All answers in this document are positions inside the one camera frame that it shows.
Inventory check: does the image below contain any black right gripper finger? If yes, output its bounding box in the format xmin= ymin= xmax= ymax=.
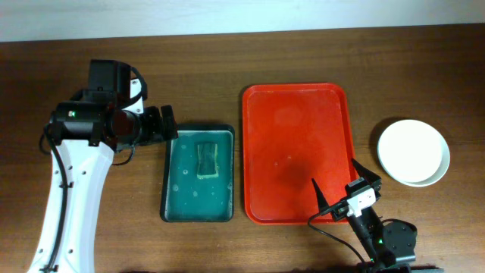
xmin=352 ymin=158 xmax=381 ymax=182
xmin=311 ymin=178 xmax=330 ymax=212

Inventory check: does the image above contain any white plate with green stain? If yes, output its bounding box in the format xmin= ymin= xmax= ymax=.
xmin=377 ymin=119 xmax=450 ymax=187

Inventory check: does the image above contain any yellow green sponge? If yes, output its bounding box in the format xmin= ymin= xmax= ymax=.
xmin=196 ymin=143 xmax=219 ymax=179

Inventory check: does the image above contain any red plastic tray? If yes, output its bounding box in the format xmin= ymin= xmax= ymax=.
xmin=242 ymin=83 xmax=357 ymax=225

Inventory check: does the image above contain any light blue plate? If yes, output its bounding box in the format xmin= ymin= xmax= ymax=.
xmin=398 ymin=130 xmax=451 ymax=187

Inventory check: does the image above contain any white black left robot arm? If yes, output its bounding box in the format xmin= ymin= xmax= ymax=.
xmin=29 ymin=89 xmax=177 ymax=272

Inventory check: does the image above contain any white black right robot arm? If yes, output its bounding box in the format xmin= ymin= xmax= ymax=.
xmin=307 ymin=159 xmax=418 ymax=272

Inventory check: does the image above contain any dark green water tray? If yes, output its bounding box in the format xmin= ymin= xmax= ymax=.
xmin=160 ymin=124 xmax=235 ymax=222

